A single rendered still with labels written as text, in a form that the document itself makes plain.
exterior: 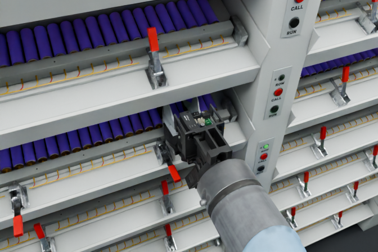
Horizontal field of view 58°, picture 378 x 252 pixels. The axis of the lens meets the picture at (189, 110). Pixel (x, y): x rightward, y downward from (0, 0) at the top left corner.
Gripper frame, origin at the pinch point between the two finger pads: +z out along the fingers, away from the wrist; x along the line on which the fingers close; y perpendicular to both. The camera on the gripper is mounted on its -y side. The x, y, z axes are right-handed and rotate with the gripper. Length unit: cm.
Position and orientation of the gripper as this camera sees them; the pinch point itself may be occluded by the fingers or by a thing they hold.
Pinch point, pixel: (175, 109)
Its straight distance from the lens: 69.6
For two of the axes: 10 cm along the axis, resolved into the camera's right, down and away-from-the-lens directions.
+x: -9.2, 2.6, -2.9
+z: -3.9, -6.1, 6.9
